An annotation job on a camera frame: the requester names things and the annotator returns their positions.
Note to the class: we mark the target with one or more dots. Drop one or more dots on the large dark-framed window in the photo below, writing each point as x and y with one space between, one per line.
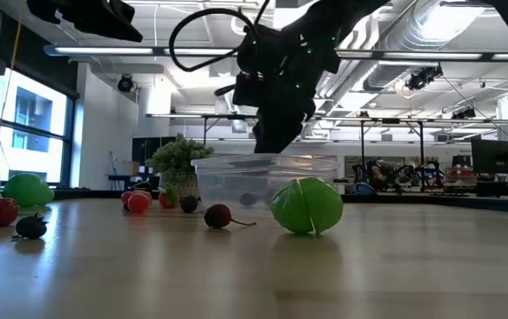
32 111

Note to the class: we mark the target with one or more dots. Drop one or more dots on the clear plastic tupperware container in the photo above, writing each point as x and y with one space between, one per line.
218 177

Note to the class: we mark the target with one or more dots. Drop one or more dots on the black robot arms cluster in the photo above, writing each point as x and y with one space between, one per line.
426 173

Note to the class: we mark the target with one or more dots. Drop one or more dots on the black computer monitor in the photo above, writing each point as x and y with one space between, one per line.
496 156

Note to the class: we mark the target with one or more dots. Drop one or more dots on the silver ribbed air duct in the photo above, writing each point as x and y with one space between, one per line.
413 35

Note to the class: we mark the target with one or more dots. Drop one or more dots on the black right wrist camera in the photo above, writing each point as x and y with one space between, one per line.
249 90

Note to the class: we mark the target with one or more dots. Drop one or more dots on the black metal rig frame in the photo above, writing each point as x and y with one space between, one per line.
391 120
236 117

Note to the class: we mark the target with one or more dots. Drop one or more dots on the toy blackberry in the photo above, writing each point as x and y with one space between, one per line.
189 204
248 199
31 227

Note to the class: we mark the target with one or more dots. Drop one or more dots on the dark office desk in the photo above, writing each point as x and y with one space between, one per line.
120 177
497 188

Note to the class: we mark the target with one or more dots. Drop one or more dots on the black round spotlight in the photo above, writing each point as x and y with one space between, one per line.
125 83

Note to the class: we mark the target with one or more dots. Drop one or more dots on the long rig light bar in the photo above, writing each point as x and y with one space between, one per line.
103 51

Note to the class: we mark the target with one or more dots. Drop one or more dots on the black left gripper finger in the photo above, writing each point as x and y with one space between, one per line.
122 15
125 32

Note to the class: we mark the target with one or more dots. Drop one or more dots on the black hanging camera cluster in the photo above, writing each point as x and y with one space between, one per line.
422 79

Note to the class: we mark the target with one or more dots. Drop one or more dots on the round red toy tomato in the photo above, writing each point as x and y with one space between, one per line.
138 204

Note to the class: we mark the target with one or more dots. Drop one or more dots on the green artificial potted plant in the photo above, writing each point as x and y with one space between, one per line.
176 159

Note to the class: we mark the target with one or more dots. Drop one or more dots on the white conduit bundle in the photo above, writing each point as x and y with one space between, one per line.
329 88

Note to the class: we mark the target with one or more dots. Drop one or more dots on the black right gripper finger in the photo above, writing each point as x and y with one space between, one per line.
289 130
267 135

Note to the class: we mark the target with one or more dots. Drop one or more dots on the red toy strawberry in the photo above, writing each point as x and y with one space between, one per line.
165 201

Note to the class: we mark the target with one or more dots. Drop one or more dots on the blue rounded object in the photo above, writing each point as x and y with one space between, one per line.
363 189

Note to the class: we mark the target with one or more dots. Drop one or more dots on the dark red toy cherry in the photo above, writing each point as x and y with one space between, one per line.
217 215

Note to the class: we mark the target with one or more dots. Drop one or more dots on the light green toy lime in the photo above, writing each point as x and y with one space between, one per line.
307 206

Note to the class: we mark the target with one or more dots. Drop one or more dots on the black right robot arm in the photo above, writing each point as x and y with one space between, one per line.
342 17

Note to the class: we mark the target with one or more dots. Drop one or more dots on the green toy bell pepper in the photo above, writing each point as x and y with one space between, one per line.
27 189

